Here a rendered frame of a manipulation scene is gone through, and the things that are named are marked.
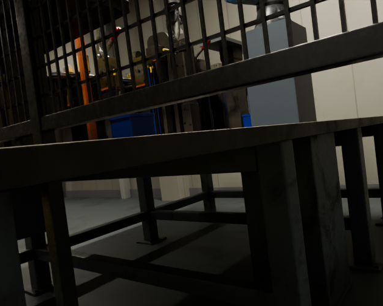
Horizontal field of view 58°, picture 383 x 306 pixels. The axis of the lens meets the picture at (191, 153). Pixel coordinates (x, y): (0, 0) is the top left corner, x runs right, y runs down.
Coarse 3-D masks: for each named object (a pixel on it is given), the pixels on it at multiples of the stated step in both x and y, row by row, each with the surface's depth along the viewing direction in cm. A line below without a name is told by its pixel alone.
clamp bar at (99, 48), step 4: (104, 28) 135; (96, 32) 134; (100, 32) 134; (96, 36) 134; (100, 36) 134; (96, 44) 135; (100, 44) 134; (96, 48) 135; (100, 48) 134; (96, 52) 135; (100, 52) 135; (100, 56) 135
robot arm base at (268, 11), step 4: (264, 4) 136; (268, 4) 136; (272, 4) 135; (276, 4) 135; (280, 4) 136; (268, 8) 136; (272, 8) 135; (276, 8) 135; (280, 8) 135; (268, 12) 135; (272, 12) 135; (260, 16) 138; (280, 16) 135; (284, 16) 135; (272, 20) 134; (276, 20) 134; (260, 24) 137; (256, 28) 140
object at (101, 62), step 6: (102, 60) 132; (108, 60) 131; (114, 60) 134; (102, 66) 132; (114, 66) 133; (102, 72) 132; (102, 78) 133; (114, 78) 133; (102, 84) 133; (114, 84) 133; (102, 90) 134; (108, 90) 132; (114, 90) 134; (102, 96) 135; (108, 96) 133; (114, 96) 134; (108, 120) 134; (108, 126) 134; (108, 132) 134
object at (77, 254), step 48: (288, 144) 94; (336, 144) 164; (0, 192) 35; (144, 192) 249; (240, 192) 290; (288, 192) 91; (0, 240) 35; (144, 240) 253; (288, 240) 92; (0, 288) 34; (48, 288) 183; (192, 288) 116; (240, 288) 104; (288, 288) 94
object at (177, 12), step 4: (172, 0) 187; (176, 0) 188; (168, 4) 191; (172, 4) 190; (176, 8) 191; (180, 8) 194; (172, 12) 188; (176, 12) 187; (180, 12) 190; (172, 16) 188; (176, 16) 187; (180, 16) 192; (172, 20) 188; (172, 24) 193
